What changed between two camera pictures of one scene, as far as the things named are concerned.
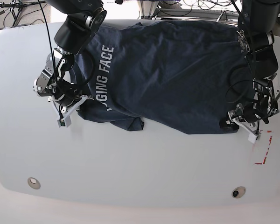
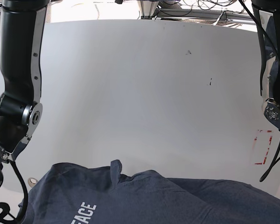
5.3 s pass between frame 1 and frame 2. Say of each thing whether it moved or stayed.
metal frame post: stayed
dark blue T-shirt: moved
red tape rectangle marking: stayed
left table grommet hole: stayed
